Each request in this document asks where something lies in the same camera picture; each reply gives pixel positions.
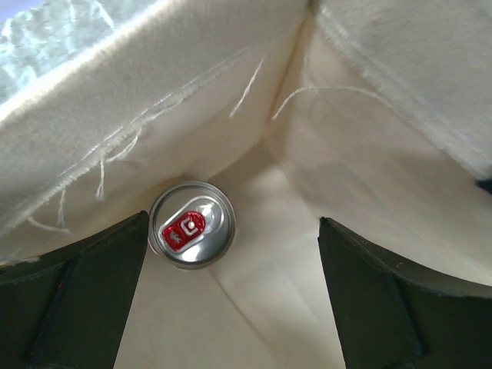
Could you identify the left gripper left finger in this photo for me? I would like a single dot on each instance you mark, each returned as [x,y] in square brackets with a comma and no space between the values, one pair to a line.
[69,309]

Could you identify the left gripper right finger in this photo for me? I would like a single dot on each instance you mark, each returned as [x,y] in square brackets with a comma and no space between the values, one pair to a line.
[391,312]

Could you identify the cream canvas tote bag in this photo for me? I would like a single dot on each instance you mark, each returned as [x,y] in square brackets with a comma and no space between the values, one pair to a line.
[376,114]

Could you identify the small red top can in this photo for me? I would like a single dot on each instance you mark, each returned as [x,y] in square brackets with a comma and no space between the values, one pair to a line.
[192,224]

